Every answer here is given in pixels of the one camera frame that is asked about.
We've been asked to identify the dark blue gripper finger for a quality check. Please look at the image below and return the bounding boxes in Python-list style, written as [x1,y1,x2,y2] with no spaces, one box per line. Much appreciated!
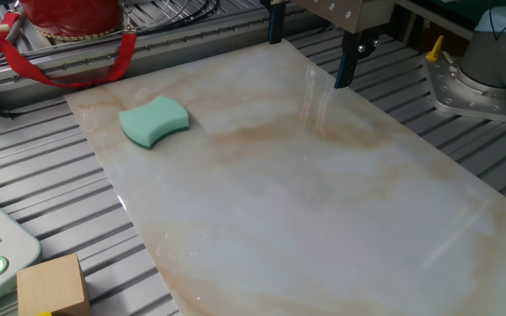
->
[267,0,287,46]
[333,27,382,90]

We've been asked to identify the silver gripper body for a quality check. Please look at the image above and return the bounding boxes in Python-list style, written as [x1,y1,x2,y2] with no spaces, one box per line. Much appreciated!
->
[293,0,397,34]

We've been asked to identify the green sponge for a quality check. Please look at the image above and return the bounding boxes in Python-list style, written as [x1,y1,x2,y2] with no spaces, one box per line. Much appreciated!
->
[118,95,191,151]

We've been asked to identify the yellow plastic clip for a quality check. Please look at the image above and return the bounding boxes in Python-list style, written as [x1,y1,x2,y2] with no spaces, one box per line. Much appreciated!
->
[424,34,445,63]

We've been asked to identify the marble pattern board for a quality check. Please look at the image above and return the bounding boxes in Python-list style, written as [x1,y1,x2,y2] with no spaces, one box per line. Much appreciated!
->
[64,38,506,316]

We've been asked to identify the red round container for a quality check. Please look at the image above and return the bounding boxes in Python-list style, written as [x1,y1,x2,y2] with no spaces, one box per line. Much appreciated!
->
[18,0,125,41]

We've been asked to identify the wooden block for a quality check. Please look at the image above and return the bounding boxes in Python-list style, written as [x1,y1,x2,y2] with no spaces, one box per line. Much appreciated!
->
[16,253,93,316]

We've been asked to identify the white teach pendant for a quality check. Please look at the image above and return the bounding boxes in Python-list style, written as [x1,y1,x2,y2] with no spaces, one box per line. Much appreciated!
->
[0,183,43,315]

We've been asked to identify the thin black cables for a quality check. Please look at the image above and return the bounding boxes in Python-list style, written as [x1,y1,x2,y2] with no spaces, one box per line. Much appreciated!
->
[137,0,220,32]

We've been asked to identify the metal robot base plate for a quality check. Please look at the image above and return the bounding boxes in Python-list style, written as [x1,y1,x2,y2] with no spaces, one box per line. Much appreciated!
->
[421,52,506,129]

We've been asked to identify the red strap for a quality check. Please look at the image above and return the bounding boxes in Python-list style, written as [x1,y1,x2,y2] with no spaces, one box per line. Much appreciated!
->
[0,11,138,90]

